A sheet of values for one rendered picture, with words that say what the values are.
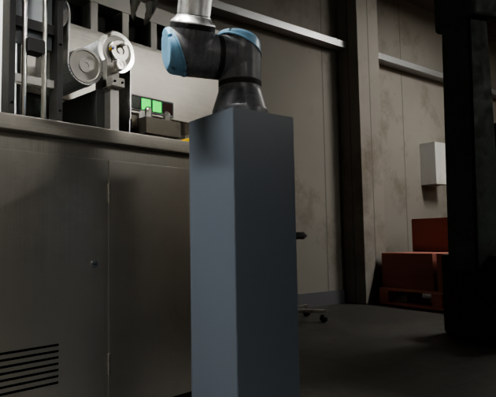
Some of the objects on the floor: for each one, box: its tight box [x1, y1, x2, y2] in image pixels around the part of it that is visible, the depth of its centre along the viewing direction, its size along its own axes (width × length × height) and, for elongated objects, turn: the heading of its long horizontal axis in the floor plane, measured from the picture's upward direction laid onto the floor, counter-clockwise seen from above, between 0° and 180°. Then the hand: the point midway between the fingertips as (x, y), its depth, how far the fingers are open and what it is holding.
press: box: [434, 0, 496, 348], centre depth 319 cm, size 70×87×267 cm
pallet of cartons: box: [379, 213, 496, 311], centre depth 450 cm, size 91×127×75 cm
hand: (138, 19), depth 186 cm, fingers open, 3 cm apart
